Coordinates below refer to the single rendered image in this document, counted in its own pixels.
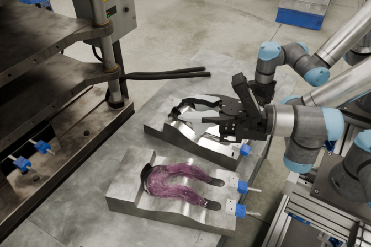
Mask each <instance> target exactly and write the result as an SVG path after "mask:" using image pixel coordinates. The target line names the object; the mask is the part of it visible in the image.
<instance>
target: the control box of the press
mask: <svg viewBox="0 0 371 247"><path fill-rule="evenodd" d="M72 1H73V6H74V9H75V13H76V17H77V18H93V13H92V9H91V4H90V0H72ZM104 4H105V10H106V14H107V18H108V19H110V20H112V22H113V26H114V32H113V33H112V34H111V35H110V37H111V41H112V47H113V52H114V58H115V63H117V64H119V65H120V67H121V75H123V74H125V71H124V65H123V58H122V54H121V47H120V41H119V39H121V38H122V37H123V36H125V35H126V34H128V33H129V32H131V31H133V30H134V29H135V28H137V22H136V12H135V3H134V0H104ZM83 43H85V44H89V45H92V51H93V54H94V56H95V57H96V58H97V59H98V60H100V61H101V62H103V59H102V58H101V57H99V56H98V55H97V52H96V48H95V47H97V48H100V46H99V41H98V38H94V39H88V40H83ZM120 91H121V94H122V95H124V96H125V98H127V99H129V95H128V88H127V84H126V81H124V82H123V83H122V84H121V85H120Z"/></svg>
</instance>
